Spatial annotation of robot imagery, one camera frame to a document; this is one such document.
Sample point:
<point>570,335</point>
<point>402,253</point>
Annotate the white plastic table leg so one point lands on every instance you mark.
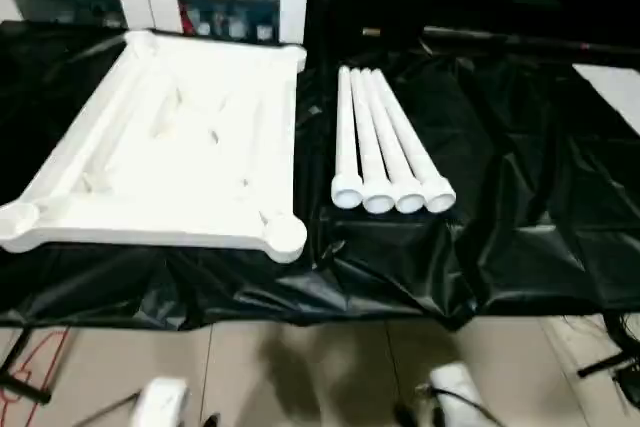
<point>367,137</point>
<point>410,137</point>
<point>345,137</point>
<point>389,137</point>

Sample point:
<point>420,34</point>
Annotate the white plastic table top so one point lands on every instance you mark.
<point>165,157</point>

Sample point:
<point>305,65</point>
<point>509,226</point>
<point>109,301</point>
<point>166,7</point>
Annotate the tan tape piece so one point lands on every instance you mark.
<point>370,32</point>

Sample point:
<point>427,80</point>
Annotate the small white jar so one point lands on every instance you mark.
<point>205,28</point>
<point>265,32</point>

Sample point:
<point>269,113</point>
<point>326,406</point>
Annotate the black plastic sheet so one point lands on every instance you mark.
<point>525,197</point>

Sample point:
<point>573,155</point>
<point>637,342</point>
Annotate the red bottle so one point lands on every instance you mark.
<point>188,14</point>

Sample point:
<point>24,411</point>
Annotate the long black pole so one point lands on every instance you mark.
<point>500,39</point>

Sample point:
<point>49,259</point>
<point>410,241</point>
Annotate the white flat board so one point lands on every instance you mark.
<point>610,92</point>

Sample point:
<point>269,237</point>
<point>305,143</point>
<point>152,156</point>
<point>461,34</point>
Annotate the black stand leg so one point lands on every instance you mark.
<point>605,364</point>
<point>25,389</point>

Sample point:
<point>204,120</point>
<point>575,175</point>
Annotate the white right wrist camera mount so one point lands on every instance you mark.
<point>457,387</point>

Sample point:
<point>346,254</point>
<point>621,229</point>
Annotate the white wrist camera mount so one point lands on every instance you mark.
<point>457,387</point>
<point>160,402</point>

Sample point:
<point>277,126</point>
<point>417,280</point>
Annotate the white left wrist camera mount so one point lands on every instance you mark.
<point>160,402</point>

